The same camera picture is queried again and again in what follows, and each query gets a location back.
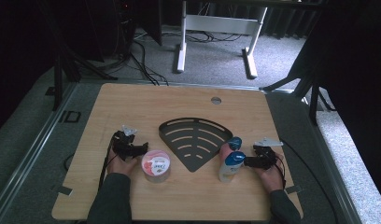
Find cables under white desk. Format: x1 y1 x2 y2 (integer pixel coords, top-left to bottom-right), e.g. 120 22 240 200
185 29 244 44

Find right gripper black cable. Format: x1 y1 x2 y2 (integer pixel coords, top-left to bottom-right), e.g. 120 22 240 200
274 154 288 190

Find black computer tower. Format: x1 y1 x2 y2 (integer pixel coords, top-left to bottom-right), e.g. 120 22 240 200
113 0 136 57

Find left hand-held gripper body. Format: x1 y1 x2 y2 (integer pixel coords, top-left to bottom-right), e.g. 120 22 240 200
112 125 140 161

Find bundle of black floor cables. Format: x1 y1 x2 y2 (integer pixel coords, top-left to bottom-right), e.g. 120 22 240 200
129 40 169 87

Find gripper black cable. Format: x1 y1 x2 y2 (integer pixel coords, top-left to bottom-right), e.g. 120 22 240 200
98 138 116 190
274 154 288 190

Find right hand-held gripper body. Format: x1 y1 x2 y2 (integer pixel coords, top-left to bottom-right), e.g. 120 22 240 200
253 137 285 171

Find person's right hand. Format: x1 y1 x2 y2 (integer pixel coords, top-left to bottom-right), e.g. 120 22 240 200
258 166 286 194

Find long black cable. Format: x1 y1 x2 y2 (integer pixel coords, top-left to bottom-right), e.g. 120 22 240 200
278 138 340 224

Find grey metal rail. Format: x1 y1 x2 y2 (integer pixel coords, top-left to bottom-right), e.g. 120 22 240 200
303 96 364 224
0 82 78 216

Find short black cable loop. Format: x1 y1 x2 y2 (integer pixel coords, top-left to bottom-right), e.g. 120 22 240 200
64 153 75 172

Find white desk frame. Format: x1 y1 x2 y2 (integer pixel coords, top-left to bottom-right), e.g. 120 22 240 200
174 0 269 79

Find person's left hand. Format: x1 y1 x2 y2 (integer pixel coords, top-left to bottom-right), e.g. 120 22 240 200
106 154 138 176

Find grey tape strip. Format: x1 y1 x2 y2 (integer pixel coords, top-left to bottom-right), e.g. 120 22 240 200
51 185 74 197
285 185 303 195

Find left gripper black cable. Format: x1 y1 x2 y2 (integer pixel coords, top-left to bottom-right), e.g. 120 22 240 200
98 138 116 190

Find black slotted corner rack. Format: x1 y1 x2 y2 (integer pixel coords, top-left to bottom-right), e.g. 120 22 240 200
158 117 233 173

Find pink jar with white lid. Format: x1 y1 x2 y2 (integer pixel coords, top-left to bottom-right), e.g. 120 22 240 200
141 149 172 184

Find black metal stand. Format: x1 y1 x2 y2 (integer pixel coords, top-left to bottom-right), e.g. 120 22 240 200
260 71 336 125
51 46 118 111

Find white bottle with blue cap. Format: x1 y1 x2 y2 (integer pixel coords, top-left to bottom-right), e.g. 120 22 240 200
219 151 247 183

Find black rectangular bracket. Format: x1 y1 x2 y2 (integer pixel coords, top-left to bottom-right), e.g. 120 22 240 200
58 110 82 124

